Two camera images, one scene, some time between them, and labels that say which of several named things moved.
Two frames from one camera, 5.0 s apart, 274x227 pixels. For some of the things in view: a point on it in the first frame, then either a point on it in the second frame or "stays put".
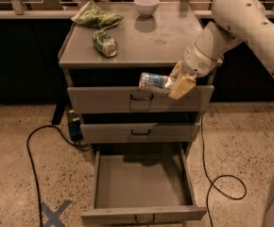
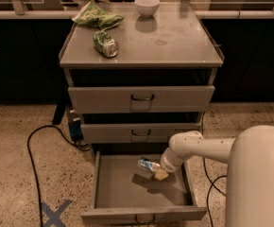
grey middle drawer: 139,132 stays put
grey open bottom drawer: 142,185 stays put
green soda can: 104,43 stays put
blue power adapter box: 75,126 stays put
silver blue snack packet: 148,79 -> 147,164
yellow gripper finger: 184,85 -> 161,174
